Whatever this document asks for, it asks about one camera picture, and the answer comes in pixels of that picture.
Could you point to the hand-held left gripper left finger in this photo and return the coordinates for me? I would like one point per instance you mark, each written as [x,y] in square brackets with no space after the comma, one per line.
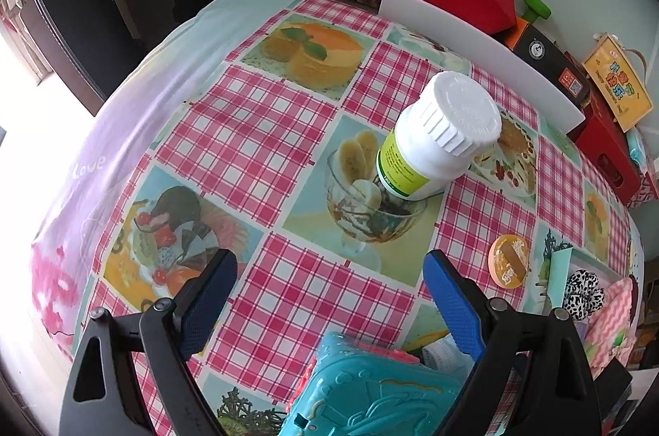
[206,307]

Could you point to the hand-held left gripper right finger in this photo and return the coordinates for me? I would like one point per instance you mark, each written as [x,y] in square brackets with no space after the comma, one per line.
[455,302]

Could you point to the white tray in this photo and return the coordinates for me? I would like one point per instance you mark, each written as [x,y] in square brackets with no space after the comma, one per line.
[560,276]

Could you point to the leopard print scrunchie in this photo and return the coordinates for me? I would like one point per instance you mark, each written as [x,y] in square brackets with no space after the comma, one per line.
[584,292]

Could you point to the teal plastic case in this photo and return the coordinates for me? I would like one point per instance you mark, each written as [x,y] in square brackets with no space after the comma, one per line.
[360,395]

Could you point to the pink white knitted towel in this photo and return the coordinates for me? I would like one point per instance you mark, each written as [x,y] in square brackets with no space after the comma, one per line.
[618,312]

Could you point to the blue face mask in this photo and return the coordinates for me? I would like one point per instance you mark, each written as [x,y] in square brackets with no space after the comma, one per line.
[440,354]

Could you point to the orange round container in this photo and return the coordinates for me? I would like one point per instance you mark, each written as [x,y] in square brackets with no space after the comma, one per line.
[507,258]

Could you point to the white plastic bottle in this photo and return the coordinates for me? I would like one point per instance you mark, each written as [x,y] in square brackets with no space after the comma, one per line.
[443,122]

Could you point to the pink checked tablecloth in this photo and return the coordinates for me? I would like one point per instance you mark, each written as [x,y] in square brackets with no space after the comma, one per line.
[257,132]

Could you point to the red box with slot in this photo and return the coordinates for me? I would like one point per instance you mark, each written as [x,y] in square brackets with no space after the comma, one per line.
[602,142]

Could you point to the red patterned box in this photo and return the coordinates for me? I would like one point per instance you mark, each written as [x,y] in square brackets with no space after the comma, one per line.
[646,191]

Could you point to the wet wipes pack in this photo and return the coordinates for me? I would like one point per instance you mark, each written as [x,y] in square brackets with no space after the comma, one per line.
[643,152]

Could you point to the white board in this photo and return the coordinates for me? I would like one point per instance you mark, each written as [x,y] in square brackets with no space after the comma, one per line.
[463,39]

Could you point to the black box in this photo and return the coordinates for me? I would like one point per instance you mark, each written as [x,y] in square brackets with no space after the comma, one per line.
[545,55]

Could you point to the green dumbbell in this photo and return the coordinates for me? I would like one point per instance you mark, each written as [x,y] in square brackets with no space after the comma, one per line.
[536,7]

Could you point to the black leather furniture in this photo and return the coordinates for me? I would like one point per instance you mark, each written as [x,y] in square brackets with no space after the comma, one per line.
[77,29]

